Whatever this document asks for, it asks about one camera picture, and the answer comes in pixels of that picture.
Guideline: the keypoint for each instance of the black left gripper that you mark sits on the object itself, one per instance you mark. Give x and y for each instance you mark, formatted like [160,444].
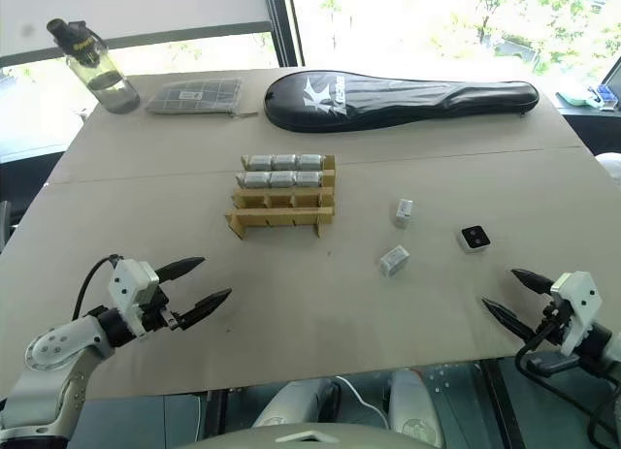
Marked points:
[157,311]

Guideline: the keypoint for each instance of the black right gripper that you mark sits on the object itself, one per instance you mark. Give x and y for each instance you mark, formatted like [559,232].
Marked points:
[554,325]

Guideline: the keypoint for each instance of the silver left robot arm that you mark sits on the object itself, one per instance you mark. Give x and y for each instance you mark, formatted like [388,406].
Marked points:
[58,352]

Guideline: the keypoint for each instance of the cardboard divider tray with blocks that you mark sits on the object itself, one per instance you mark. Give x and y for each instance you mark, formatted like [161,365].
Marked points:
[279,211]

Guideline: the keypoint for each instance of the black table leg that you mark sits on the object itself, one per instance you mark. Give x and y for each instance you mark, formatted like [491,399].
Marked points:
[500,405]

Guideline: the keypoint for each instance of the brown cardboard table sheet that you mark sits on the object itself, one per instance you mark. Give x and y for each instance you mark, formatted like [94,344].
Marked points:
[301,313]

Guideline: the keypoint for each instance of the grey rounded robot leg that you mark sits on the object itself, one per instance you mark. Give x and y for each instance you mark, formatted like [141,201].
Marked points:
[296,400]
[415,410]

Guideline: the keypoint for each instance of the white rounded object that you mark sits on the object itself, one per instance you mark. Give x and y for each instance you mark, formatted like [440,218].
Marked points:
[612,167]

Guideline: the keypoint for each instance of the grey robot torso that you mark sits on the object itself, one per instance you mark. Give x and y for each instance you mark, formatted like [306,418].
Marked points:
[310,437]

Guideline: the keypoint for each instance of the grey mesh zipper pouch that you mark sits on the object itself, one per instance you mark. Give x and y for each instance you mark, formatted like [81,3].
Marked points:
[194,96]

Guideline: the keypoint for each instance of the clear water bottle black cap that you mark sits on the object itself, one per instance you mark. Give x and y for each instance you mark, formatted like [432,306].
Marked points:
[104,78]

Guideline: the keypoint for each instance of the black racket bag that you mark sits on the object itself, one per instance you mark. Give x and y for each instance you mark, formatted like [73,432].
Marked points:
[369,102]

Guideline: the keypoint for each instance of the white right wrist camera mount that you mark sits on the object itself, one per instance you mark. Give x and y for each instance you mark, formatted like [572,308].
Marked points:
[579,303]

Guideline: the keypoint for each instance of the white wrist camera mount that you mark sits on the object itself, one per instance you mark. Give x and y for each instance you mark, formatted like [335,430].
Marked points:
[130,284]
[579,303]

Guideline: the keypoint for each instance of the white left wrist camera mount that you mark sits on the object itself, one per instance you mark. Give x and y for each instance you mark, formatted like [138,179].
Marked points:
[130,284]

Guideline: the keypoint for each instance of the small white square device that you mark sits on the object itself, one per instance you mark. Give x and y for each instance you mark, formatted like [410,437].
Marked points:
[474,237]

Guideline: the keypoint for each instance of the dark window frame post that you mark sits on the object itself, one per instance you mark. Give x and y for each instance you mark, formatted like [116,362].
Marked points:
[286,22]

